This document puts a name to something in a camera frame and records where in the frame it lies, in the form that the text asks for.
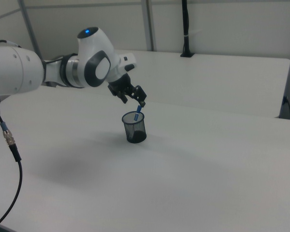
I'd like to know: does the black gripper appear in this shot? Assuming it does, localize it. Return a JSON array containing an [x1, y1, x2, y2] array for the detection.
[[107, 74, 147, 108]]

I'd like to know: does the blue and white marker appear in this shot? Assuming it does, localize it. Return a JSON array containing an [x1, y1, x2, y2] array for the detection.
[[134, 105, 143, 122]]

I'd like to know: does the black mesh pen cup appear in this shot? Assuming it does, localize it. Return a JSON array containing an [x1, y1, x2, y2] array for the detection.
[[121, 111, 147, 144]]

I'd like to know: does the grey metal partition post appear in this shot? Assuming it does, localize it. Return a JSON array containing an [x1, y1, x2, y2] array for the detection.
[[19, 0, 44, 60], [142, 0, 158, 52]]

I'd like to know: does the black camera stand pole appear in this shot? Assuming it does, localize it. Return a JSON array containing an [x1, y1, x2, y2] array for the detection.
[[180, 0, 195, 58]]

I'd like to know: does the black cable with metal connector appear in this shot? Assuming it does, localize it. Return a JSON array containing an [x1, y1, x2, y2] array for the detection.
[[0, 87, 23, 229]]

